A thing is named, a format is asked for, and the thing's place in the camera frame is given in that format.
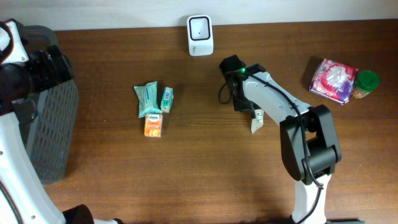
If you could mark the green lid seasoning jar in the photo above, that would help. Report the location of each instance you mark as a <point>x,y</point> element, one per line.
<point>365,82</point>

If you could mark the teal wet wipes packet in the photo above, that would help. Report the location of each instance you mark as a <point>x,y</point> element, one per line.
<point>147,96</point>

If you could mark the grey plastic mesh basket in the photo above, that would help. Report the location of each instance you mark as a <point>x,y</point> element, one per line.
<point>54,107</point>

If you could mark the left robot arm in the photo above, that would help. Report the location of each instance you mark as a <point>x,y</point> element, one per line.
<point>23,197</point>

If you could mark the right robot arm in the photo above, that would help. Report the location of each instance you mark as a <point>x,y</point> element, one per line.
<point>309,143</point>

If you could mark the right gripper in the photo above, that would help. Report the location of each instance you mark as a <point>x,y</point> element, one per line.
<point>244,104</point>

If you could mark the red purple pad packet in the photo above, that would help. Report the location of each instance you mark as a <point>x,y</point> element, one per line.
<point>333,80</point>

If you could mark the teal Kleenex tissue pack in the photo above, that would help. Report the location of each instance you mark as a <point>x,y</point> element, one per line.
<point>167,100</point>

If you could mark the white cream tube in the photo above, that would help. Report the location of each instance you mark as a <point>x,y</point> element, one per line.
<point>257,121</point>

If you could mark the orange Kleenex tissue pack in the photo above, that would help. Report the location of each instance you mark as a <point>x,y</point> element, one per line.
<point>153,125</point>

